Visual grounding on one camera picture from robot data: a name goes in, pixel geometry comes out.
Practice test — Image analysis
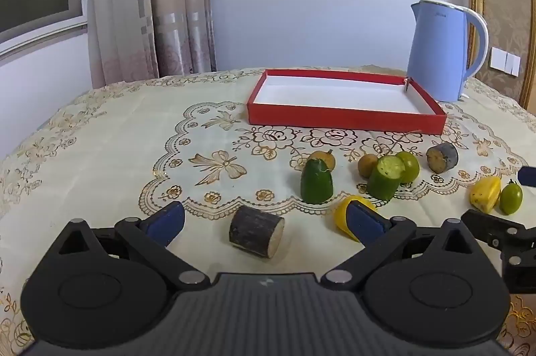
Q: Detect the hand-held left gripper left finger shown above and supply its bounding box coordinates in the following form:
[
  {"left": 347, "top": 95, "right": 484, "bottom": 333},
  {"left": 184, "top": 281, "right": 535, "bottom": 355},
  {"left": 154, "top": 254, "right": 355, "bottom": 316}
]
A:
[{"left": 54, "top": 201, "right": 212, "bottom": 292}]

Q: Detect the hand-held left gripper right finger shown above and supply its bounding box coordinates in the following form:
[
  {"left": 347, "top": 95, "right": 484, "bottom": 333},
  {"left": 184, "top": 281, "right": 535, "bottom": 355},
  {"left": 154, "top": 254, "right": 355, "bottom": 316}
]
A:
[{"left": 320, "top": 201, "right": 482, "bottom": 292}]

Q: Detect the green round fruit with calyx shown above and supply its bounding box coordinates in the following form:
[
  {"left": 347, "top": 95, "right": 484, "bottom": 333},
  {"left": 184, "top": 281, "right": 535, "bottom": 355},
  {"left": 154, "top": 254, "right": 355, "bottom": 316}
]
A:
[{"left": 499, "top": 179, "right": 523, "bottom": 215}]

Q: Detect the green cucumber cut piece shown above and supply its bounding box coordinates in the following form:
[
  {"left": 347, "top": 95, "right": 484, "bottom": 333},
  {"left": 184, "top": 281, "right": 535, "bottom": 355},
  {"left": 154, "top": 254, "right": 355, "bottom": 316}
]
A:
[{"left": 367, "top": 155, "right": 406, "bottom": 201}]

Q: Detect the brown longan long stem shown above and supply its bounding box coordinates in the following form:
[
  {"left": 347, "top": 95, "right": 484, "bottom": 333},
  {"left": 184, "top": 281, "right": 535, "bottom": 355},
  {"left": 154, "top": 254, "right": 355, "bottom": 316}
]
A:
[{"left": 357, "top": 153, "right": 380, "bottom": 179}]

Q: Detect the green cucumber tip piece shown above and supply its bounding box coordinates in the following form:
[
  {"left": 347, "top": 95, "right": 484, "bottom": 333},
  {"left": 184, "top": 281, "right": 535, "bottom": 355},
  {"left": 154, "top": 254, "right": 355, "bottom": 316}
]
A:
[{"left": 300, "top": 158, "right": 334, "bottom": 204}]

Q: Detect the green lime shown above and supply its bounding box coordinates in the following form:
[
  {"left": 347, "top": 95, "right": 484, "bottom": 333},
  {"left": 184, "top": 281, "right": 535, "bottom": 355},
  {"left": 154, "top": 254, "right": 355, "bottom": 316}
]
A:
[{"left": 396, "top": 151, "right": 420, "bottom": 184}]

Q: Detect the brown longan short stem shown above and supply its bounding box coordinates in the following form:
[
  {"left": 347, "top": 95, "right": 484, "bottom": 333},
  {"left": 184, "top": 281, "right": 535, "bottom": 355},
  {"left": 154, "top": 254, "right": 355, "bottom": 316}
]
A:
[{"left": 308, "top": 149, "right": 336, "bottom": 172}]

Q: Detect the large dark sugarcane chunk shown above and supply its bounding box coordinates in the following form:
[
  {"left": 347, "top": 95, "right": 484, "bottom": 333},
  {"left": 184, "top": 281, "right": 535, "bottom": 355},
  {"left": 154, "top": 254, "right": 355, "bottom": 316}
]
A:
[{"left": 228, "top": 205, "right": 285, "bottom": 258}]

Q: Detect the small dark sugarcane chunk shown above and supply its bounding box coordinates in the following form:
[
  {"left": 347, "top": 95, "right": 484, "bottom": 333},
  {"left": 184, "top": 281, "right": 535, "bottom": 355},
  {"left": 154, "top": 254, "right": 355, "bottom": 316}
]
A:
[{"left": 426, "top": 142, "right": 459, "bottom": 173}]

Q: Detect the red shallow box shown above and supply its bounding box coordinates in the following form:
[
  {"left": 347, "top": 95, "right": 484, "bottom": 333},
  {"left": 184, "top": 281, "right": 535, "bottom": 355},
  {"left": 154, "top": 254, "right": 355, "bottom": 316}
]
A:
[{"left": 247, "top": 68, "right": 448, "bottom": 135}]

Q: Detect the light blue electric kettle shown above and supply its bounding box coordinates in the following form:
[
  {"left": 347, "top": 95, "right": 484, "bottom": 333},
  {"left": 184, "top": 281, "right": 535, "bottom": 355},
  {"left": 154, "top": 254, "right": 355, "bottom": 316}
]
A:
[{"left": 407, "top": 0, "right": 490, "bottom": 103}]

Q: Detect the pink patterned curtain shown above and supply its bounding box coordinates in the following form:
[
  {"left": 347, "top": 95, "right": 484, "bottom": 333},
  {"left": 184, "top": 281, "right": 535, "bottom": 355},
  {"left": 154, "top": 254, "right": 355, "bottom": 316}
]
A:
[{"left": 86, "top": 0, "right": 217, "bottom": 88}]

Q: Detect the white wall switch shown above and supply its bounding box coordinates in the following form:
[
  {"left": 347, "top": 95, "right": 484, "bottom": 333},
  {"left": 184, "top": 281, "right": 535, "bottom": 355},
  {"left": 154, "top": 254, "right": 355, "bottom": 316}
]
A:
[{"left": 490, "top": 47, "right": 520, "bottom": 76}]

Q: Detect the gold curved frame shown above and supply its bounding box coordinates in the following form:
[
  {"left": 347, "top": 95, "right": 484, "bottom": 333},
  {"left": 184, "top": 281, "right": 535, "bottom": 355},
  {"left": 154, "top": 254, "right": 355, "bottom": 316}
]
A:
[{"left": 520, "top": 0, "right": 536, "bottom": 110}]

